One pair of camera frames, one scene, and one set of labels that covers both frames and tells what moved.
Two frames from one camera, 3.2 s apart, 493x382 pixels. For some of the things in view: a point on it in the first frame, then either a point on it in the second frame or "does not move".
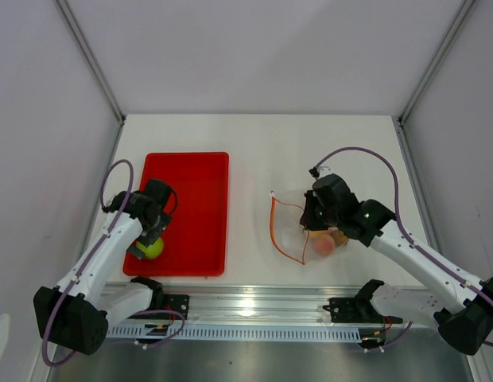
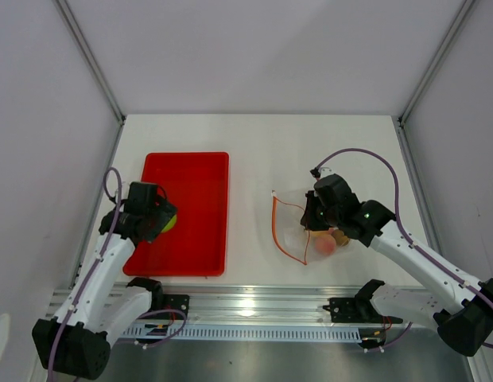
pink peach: x=324 y=244 does not move
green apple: x=152 y=251 → x=170 y=224
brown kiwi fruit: x=339 y=237 does not move
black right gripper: x=308 y=220 does not move
